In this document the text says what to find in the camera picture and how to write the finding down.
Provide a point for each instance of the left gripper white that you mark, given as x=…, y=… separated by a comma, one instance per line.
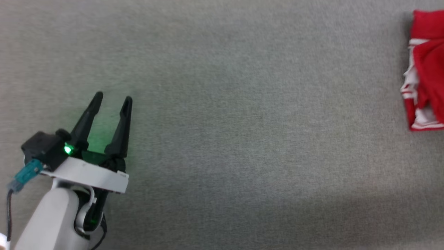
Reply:
x=90, y=175

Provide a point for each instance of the red and white sports jersey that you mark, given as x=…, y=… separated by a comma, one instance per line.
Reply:
x=428, y=62

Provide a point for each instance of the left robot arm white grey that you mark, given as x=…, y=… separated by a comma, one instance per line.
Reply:
x=52, y=222

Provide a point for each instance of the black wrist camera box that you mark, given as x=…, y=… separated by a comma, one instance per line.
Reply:
x=43, y=147

